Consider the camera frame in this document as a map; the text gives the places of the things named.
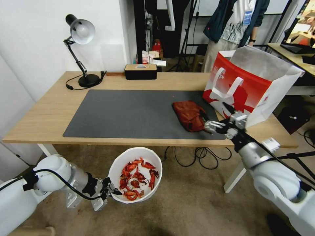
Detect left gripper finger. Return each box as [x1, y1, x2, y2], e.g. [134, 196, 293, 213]
[102, 177, 116, 192]
[101, 188, 123, 201]

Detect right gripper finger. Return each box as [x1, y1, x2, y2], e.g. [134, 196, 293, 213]
[222, 101, 238, 120]
[199, 109, 226, 135]

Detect white round container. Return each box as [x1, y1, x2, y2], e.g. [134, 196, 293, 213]
[108, 147, 163, 204]

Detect red towel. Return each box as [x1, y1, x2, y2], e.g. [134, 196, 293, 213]
[172, 99, 211, 133]

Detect red white takeout bag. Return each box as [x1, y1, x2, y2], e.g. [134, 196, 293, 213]
[202, 45, 306, 130]

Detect white table leg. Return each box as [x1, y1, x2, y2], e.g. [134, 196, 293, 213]
[37, 143, 60, 158]
[223, 160, 247, 194]

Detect wooden stool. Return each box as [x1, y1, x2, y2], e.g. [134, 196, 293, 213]
[192, 54, 206, 73]

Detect black stand pole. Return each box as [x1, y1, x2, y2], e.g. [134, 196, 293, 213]
[278, 150, 315, 161]

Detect dark grey desk mat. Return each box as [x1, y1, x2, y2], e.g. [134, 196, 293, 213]
[62, 89, 227, 141]

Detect wooden side table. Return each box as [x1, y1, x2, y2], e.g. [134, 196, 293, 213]
[266, 43, 315, 96]

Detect white papers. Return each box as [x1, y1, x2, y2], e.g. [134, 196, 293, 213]
[147, 51, 168, 68]

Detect person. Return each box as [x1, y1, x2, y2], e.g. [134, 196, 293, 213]
[202, 0, 271, 73]

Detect black wooden-lid tissue box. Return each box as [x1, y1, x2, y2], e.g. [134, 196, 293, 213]
[124, 63, 158, 81]

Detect blue white name badge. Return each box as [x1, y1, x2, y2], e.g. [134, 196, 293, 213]
[242, 9, 254, 27]

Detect red canister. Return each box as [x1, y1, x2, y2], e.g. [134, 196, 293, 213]
[152, 39, 164, 60]

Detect black desk lamp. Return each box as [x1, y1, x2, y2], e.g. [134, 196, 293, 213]
[63, 14, 102, 88]

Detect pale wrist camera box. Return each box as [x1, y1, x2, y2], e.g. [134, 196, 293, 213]
[230, 111, 248, 130]
[90, 197, 108, 212]

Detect black floor cable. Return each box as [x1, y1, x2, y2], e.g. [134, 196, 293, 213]
[194, 146, 233, 170]
[161, 146, 198, 163]

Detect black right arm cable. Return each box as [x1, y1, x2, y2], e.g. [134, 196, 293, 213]
[242, 129, 315, 190]

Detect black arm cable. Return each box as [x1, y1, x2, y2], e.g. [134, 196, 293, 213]
[0, 168, 105, 201]
[242, 129, 315, 190]

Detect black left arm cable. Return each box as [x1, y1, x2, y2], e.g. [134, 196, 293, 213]
[0, 168, 105, 201]

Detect black lamp cable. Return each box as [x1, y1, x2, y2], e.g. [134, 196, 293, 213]
[65, 70, 107, 91]

